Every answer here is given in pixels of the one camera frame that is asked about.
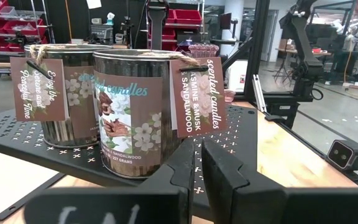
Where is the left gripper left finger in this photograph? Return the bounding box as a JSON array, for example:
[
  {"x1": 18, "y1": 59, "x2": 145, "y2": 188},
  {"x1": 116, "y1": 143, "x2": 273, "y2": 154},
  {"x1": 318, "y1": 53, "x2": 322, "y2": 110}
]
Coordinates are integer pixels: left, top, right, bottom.
[{"x1": 23, "y1": 138, "x2": 196, "y2": 224}]

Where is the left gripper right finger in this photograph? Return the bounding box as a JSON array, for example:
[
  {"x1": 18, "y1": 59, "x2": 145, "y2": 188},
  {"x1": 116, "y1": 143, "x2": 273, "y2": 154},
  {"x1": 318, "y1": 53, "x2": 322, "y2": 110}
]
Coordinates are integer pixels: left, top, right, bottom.
[{"x1": 201, "y1": 138, "x2": 358, "y2": 224}]

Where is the metal scented candle tin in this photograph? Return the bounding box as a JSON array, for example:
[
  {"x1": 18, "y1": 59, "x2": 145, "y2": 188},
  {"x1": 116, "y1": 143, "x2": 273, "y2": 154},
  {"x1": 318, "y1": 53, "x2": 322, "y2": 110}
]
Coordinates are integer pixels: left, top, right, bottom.
[
  {"x1": 92, "y1": 49, "x2": 229, "y2": 180},
  {"x1": 9, "y1": 43, "x2": 114, "y2": 149}
]

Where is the pink ribbed glass candle holder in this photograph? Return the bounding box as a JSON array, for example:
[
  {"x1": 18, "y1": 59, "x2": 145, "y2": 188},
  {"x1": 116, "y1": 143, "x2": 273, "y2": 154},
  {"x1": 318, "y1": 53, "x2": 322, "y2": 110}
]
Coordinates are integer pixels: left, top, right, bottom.
[{"x1": 187, "y1": 42, "x2": 237, "y2": 104}]

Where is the silver aluminium bar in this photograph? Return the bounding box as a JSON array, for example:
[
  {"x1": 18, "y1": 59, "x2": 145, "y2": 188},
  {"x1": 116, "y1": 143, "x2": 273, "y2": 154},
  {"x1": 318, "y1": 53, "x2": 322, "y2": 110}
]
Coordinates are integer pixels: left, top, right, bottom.
[{"x1": 252, "y1": 73, "x2": 268, "y2": 113}]

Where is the black perforated metal shelf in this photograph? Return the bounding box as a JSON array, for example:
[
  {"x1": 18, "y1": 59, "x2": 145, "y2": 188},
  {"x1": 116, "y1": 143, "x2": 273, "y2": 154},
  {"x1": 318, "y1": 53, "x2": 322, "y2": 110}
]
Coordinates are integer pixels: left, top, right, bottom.
[{"x1": 0, "y1": 104, "x2": 259, "y2": 222}]

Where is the small table-level camera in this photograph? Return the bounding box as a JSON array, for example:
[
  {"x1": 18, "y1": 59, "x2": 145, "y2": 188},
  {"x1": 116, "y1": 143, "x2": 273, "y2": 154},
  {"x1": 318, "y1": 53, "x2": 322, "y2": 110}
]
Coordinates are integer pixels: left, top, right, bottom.
[{"x1": 326, "y1": 139, "x2": 358, "y2": 181}]

